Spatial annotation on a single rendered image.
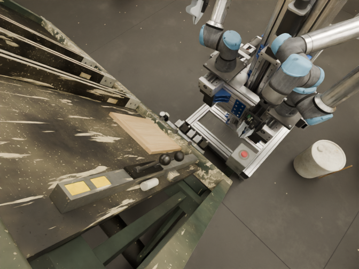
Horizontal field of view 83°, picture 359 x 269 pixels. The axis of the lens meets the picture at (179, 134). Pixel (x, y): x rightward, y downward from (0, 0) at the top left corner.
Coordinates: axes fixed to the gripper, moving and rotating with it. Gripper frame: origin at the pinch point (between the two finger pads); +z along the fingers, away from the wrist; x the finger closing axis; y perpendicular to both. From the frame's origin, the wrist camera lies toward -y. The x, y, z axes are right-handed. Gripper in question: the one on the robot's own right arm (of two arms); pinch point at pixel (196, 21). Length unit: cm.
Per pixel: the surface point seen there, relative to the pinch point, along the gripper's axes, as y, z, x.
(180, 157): 22, 39, 39
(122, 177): 44, 39, 42
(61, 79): 53, 32, -14
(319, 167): -138, 91, 41
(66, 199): 59, 31, 51
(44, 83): 59, 33, -12
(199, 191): -49, 137, -4
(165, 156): 32, 33, 44
